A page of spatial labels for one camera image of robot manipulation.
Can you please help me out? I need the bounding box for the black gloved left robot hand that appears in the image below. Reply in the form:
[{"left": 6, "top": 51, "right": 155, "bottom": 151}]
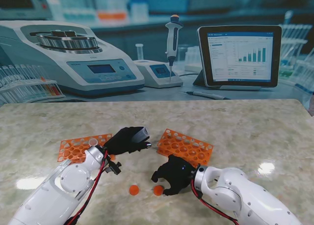
[{"left": 104, "top": 126, "right": 152, "bottom": 156}]

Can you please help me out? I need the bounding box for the orange test tube rack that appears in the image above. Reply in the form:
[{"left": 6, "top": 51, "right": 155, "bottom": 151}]
[
  {"left": 156, "top": 128, "right": 213, "bottom": 168},
  {"left": 57, "top": 134, "right": 116, "bottom": 163}
]

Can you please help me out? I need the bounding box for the red black right arm cable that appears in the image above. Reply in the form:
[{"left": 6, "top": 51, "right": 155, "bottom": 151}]
[{"left": 190, "top": 179, "right": 240, "bottom": 225}]

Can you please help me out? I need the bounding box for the printed laboratory backdrop banner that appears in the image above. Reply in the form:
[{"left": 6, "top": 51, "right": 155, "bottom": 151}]
[{"left": 0, "top": 0, "right": 314, "bottom": 116}]

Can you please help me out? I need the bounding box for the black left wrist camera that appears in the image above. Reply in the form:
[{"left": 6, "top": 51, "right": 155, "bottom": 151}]
[{"left": 106, "top": 161, "right": 123, "bottom": 175}]

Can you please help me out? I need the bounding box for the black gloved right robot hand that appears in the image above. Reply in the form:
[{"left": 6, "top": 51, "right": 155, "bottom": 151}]
[{"left": 151, "top": 154, "right": 198, "bottom": 197}]

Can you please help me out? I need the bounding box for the red black arm cable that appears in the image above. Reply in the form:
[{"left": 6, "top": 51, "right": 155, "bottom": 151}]
[
  {"left": 65, "top": 148, "right": 109, "bottom": 225},
  {"left": 190, "top": 179, "right": 240, "bottom": 225}
]

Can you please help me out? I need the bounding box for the red black left arm cable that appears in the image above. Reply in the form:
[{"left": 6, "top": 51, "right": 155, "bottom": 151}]
[{"left": 65, "top": 148, "right": 109, "bottom": 225}]

